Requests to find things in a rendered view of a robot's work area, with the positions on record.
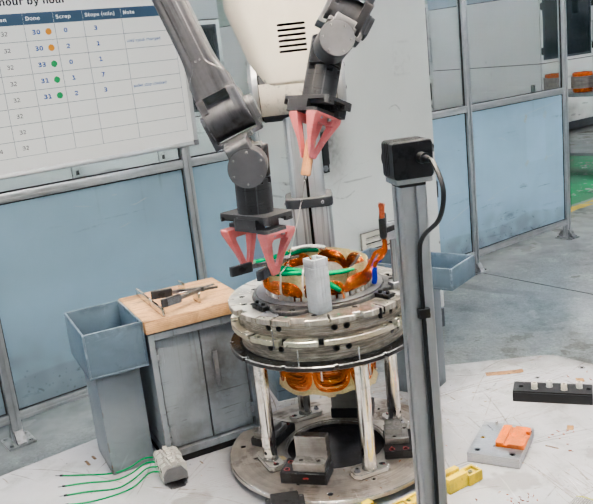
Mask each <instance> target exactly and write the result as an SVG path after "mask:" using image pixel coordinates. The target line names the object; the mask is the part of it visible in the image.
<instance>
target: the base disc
mask: <svg viewBox="0 0 593 504"><path fill-rule="evenodd" d="M374 402H375V408H374V412H373V426H374V430H376V431H377V432H378V433H380V434H381V435H382V437H383V430H384V425H385V424H384V420H382V417H381V416H382V414H383V413H385V412H388V408H387V399H382V398H374ZM400 404H401V416H402V417H403V418H405V419H406V420H407V421H409V427H408V428H407V429H410V430H411V427H410V414H409V405H406V404H403V403H400ZM315 405H317V406H318V407H319V408H321V409H322V414H321V415H320V416H317V417H314V418H310V419H307V420H304V421H301V422H292V421H291V420H290V419H289V415H290V414H291V413H294V412H297V411H299V407H298V403H297V404H294V405H290V406H287V407H284V408H281V409H279V410H276V411H274V412H273V413H272V414H273V420H279V421H285V422H292V423H294V424H295V431H294V432H292V433H291V434H290V435H289V436H288V437H287V438H286V439H285V440H284V441H283V442H282V443H280V444H279V445H278V446H277V455H278V456H284V457H286V458H287V459H288V458H291V457H290V455H289V453H288V447H289V444H290V443H291V441H292V440H293V439H294V435H295V434H296V432H297V431H307V430H310V429H312V428H316V427H319V426H324V425H329V424H341V423H346V424H357V425H358V418H332V416H331V407H332V406H331V397H330V398H321V399H315V400H311V407H313V406H315ZM257 429H258V427H256V428H253V429H250V430H246V431H243V432H242V433H241V434H240V435H239V436H238V438H237V439H236V440H235V442H234V444H233V446H232V449H231V453H230V463H231V468H232V470H233V473H234V474H235V476H236V477H237V479H238V480H239V481H240V482H241V483H242V484H243V485H244V486H246V487H247V488H249V489H250V490H252V491H254V492H255V493H257V494H260V495H262V496H264V497H267V498H270V494H274V493H281V492H288V491H295V490H297V491H298V494H304V499H305V504H356V503H361V502H363V501H365V500H367V499H370V500H375V499H378V498H382V497H385V496H388V495H391V494H393V493H396V492H398V491H401V490H403V489H405V488H407V487H409V486H411V485H413V484H414V483H415V478H414V465H413V458H399V459H385V448H384V446H383V448H382V450H381V451H380V452H379V453H378V454H377V455H376V459H377V460H385V461H386V462H387V463H388V464H389V469H388V471H386V472H383V473H380V474H378V475H375V476H372V477H369V478H366V479H363V480H356V479H354V478H353V477H352V476H351V470H352V468H355V467H358V466H361V465H362V463H360V464H357V465H354V466H350V467H344V468H335V469H333V472H332V474H331V477H330V479H329V481H328V484H327V485H311V484H292V483H281V478H280V472H281V470H279V471H276V472H273V471H269V470H268V469H267V468H266V467H265V466H264V464H263V463H262V462H261V461H260V460H259V459H258V455H259V453H260V452H262V451H263V448H262V447H259V446H253V445H252V442H251V438H252V437H253V436H254V433H253V432H255V431H256V430H257ZM383 439H384V437H383ZM287 459H285V460H283V461H284V462H286V461H287ZM399 460H401V461H400V462H399ZM366 480H367V481H366ZM380 487H381V488H380ZM337 496H338V497H337ZM329 497H330V498H329Z"/></svg>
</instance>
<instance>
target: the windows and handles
mask: <svg viewBox="0 0 593 504"><path fill-rule="evenodd" d="M566 17H567V57H568V56H575V55H581V54H588V53H591V41H593V40H591V22H592V32H593V20H591V0H566Z"/></svg>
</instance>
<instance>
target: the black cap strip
mask: <svg viewBox="0 0 593 504"><path fill-rule="evenodd" d="M552 385H553V387H552V388H547V387H546V383H543V382H537V387H538V389H536V390H533V389H531V382H519V381H514V386H513V401H516V402H537V403H557V404H577V405H593V385H592V384H582V387H583V389H577V388H576V384H568V383H567V389H568V390H567V391H561V383H552Z"/></svg>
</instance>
